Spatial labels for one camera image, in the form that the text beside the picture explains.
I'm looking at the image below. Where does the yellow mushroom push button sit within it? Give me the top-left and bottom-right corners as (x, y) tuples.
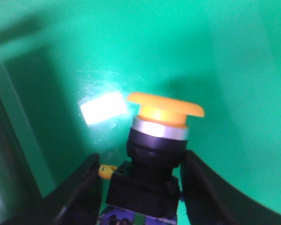
(97, 92), (205, 225)

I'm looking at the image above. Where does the green plastic tray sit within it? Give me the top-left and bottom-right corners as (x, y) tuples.
(0, 0), (281, 215)

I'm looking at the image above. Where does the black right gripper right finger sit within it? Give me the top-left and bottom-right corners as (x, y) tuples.
(180, 150), (281, 225)

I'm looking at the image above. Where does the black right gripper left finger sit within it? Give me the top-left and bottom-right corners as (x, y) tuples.
(5, 153), (101, 225)

